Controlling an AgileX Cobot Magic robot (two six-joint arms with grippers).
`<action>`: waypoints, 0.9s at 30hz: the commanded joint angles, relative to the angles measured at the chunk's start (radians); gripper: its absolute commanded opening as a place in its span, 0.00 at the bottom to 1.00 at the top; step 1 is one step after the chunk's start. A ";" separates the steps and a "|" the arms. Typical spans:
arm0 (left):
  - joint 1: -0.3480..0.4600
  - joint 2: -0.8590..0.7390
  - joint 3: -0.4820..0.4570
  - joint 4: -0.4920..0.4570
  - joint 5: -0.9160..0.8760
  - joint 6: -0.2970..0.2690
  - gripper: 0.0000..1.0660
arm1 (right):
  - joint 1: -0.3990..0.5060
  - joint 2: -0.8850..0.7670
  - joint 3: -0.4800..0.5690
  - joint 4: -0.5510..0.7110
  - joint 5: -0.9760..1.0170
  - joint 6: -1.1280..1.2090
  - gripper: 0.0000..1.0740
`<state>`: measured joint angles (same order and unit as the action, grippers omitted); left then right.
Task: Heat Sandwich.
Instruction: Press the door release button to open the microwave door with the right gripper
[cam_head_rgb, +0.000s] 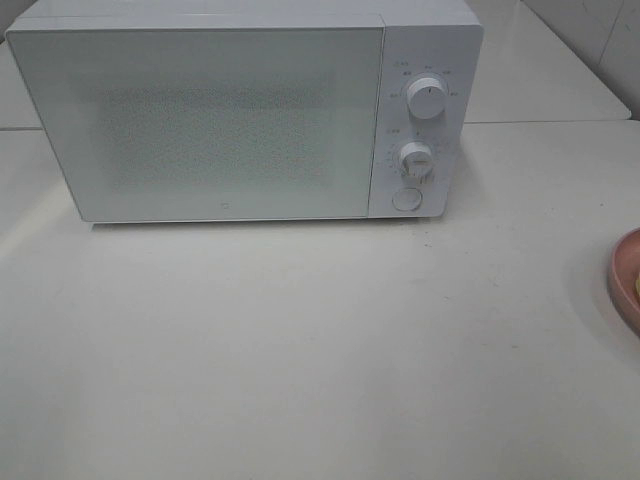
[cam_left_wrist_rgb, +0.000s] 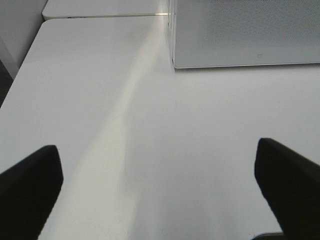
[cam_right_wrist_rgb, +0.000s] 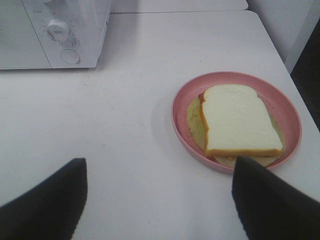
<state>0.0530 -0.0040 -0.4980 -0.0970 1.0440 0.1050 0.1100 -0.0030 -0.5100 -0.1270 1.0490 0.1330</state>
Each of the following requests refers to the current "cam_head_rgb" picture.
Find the round door release button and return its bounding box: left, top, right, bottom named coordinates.
left=392, top=188, right=423, bottom=212

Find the pink round plate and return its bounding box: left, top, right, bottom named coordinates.
left=607, top=229, right=639, bottom=336

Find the white lower timer knob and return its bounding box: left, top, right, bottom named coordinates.
left=397, top=142, right=434, bottom=180

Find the white upper power knob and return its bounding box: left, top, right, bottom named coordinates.
left=406, top=74, right=448, bottom=120

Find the white microwave oven body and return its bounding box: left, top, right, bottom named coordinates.
left=5, top=1, right=484, bottom=222

